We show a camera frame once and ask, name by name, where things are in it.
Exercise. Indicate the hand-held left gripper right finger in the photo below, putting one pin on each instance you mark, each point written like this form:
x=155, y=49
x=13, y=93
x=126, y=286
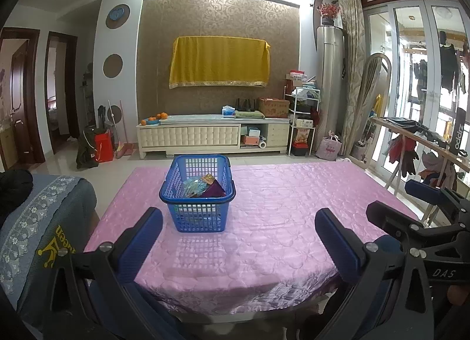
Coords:
x=337, y=248

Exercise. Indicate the white arched frame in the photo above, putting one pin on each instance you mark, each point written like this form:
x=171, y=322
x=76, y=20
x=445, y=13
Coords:
x=385, y=68

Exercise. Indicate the red flower vase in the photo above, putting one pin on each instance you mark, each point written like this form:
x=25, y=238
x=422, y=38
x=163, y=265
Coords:
x=328, y=11

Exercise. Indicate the white shelf rack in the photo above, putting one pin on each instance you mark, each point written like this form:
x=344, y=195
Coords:
x=292, y=123

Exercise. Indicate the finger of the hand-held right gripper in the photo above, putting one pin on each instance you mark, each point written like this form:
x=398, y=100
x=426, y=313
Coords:
x=385, y=215
x=422, y=189

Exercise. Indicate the cardboard box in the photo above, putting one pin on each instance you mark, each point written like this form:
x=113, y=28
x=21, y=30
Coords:
x=273, y=108

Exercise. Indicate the pink bag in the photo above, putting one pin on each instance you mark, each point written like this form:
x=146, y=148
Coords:
x=331, y=147

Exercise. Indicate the red garment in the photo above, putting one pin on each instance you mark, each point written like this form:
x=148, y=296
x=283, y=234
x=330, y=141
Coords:
x=402, y=152

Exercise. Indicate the yellow cloth cover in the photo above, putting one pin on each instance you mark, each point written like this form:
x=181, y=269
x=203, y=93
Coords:
x=220, y=61

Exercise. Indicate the pink tablecloth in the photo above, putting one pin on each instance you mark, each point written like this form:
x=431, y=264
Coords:
x=275, y=233

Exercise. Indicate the round wall disc blue plate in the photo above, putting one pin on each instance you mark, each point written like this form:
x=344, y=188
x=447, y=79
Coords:
x=117, y=16

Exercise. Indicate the printed snack box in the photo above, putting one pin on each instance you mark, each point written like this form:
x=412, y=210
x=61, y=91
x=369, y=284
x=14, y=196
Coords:
x=304, y=135

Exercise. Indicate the orange box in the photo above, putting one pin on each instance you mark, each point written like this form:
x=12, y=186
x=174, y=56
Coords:
x=252, y=140

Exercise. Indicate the blue tissue box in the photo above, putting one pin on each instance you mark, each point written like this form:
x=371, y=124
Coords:
x=228, y=111

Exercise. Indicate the black garment on rail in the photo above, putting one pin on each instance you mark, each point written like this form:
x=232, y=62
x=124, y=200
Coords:
x=411, y=125

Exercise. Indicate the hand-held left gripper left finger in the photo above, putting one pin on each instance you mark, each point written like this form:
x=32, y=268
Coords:
x=141, y=248

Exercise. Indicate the blue plastic basket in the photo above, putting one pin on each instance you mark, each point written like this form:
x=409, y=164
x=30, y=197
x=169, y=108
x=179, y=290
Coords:
x=198, y=215

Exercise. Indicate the metal pole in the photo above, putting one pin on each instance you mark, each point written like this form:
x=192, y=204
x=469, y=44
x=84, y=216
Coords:
x=112, y=119

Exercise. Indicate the red box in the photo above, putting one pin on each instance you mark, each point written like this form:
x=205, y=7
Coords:
x=296, y=77

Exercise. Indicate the patterned beige curtain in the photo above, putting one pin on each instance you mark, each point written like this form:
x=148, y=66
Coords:
x=351, y=68

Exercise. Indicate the light blue box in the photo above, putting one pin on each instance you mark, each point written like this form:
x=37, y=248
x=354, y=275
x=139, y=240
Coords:
x=254, y=131

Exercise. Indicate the red bag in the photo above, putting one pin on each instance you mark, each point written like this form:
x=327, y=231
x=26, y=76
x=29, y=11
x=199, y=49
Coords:
x=104, y=147

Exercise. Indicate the black bag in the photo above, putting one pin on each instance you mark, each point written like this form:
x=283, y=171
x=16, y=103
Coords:
x=86, y=151

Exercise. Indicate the white box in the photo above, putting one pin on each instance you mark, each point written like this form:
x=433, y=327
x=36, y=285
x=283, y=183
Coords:
x=304, y=122

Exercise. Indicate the dark wooden door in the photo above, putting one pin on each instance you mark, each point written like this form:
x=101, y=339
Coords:
x=18, y=105

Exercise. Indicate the standing air conditioner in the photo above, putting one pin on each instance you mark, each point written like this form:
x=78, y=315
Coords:
x=330, y=83

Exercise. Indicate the person's right hand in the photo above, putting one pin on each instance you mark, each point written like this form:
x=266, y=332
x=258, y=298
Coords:
x=459, y=294

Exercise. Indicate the hanging dark garment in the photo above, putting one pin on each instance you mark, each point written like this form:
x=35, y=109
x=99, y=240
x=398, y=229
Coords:
x=448, y=64

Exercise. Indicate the glass balcony door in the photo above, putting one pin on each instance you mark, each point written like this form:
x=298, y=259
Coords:
x=400, y=68

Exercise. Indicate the wooden rail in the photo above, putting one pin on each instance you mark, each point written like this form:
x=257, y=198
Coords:
x=396, y=128

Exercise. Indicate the black router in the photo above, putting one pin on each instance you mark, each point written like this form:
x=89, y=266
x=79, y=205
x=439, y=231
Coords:
x=245, y=105

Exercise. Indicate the light blue striped packet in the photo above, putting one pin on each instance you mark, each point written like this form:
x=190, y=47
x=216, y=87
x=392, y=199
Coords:
x=192, y=187

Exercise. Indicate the broom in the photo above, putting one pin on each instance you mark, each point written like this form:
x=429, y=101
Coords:
x=124, y=149

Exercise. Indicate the green folded cloth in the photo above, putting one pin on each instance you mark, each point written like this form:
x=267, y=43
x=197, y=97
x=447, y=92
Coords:
x=249, y=114

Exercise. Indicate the maroon snack packet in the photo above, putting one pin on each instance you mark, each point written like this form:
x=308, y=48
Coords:
x=214, y=189

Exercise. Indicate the brown round wall disc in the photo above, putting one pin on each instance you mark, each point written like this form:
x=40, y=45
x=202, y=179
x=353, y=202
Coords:
x=116, y=114

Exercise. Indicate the grey garment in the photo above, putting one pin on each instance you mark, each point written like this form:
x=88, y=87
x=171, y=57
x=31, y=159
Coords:
x=438, y=169

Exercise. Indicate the dark wooden door frame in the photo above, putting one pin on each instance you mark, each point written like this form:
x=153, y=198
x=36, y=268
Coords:
x=71, y=86

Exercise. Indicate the cream TV cabinet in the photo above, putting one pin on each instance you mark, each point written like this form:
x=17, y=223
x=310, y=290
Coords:
x=191, y=136

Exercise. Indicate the person's grey printed sweater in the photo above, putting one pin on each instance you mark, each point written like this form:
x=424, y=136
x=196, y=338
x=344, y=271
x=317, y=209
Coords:
x=29, y=222

